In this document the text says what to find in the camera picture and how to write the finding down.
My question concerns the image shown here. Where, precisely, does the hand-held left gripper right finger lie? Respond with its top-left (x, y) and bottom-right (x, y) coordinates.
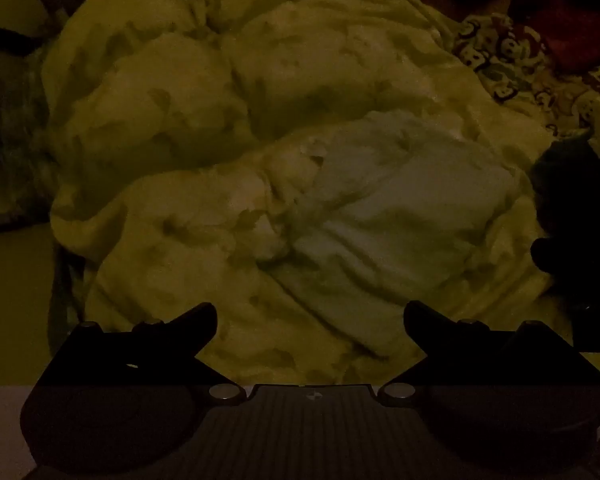
top-left (379, 300), bottom-right (600, 397)

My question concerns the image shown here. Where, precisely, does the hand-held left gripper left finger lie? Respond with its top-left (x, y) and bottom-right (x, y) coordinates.
top-left (37, 302), bottom-right (242, 394)

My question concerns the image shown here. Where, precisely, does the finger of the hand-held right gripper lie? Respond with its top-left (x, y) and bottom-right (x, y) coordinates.
top-left (530, 236), bottom-right (600, 281)

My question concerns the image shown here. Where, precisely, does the white small garment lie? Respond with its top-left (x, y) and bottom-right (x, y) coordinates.
top-left (257, 110), bottom-right (520, 357)

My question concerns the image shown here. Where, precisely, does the dark cloth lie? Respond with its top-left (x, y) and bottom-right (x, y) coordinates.
top-left (529, 132), bottom-right (600, 233)

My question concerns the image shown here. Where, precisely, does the monkey print cloth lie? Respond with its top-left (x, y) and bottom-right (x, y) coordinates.
top-left (395, 0), bottom-right (600, 161)

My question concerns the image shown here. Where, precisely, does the red cloth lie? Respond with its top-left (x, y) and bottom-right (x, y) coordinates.
top-left (510, 0), bottom-right (600, 73)

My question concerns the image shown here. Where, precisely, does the pale yellow patterned blanket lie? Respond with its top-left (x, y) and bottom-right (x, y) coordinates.
top-left (40, 0), bottom-right (581, 387)

